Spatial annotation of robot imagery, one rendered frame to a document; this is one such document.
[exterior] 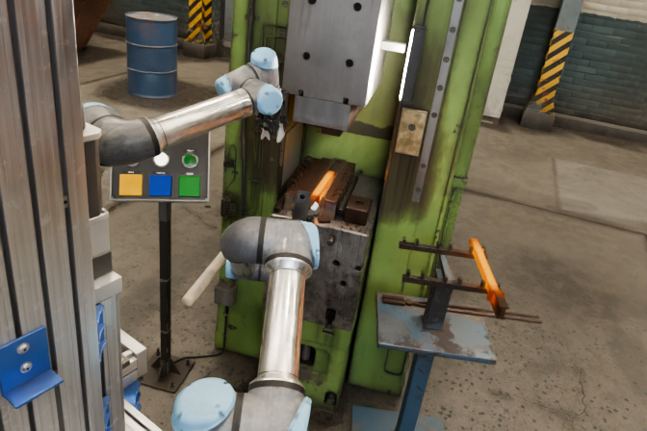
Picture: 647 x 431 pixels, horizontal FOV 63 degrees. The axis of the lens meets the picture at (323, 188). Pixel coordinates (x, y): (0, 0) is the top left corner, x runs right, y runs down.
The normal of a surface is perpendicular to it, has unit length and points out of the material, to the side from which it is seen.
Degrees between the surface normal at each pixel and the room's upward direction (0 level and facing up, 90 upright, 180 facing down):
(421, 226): 90
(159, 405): 0
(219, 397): 8
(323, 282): 90
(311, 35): 90
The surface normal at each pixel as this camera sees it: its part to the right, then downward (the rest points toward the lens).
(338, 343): -0.23, 0.38
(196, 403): -0.01, -0.91
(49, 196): 0.81, 0.33
